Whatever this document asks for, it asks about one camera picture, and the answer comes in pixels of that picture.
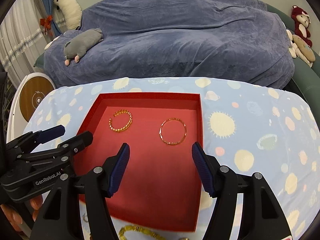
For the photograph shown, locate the gold bangle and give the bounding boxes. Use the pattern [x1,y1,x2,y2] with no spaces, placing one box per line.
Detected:
[159,118,187,146]

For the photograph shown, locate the white round wooden-top stool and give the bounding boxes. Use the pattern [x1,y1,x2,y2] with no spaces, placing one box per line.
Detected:
[6,72,56,142]

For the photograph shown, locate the person's hand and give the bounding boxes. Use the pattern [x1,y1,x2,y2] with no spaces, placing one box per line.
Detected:
[1,195,43,233]

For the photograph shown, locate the grey mouse plush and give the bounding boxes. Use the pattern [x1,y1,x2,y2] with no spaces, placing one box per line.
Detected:
[63,28,103,66]

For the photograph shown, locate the red cardboard box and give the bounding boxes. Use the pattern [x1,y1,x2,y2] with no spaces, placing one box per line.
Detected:
[73,92,203,232]

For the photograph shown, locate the green-yellow jade bracelet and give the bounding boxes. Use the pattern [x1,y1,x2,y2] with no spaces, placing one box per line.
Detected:
[118,224,190,240]

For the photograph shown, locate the gold chain cuff bracelet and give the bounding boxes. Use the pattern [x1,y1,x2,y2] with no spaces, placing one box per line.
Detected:
[108,109,134,133]

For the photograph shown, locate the beige plush toy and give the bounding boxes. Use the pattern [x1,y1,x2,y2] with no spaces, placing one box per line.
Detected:
[286,29,316,68]

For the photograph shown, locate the white sheep plush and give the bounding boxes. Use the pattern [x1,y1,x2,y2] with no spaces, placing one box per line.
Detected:
[53,0,82,30]

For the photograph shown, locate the blue curtain with red bow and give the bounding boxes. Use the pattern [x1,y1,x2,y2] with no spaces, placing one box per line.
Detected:
[40,0,61,37]

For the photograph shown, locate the blue-grey blanket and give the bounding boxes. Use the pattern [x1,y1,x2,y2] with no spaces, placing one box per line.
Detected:
[43,0,296,90]

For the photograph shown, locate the red monkey plush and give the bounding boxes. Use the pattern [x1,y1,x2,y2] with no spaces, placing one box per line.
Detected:
[291,5,312,48]

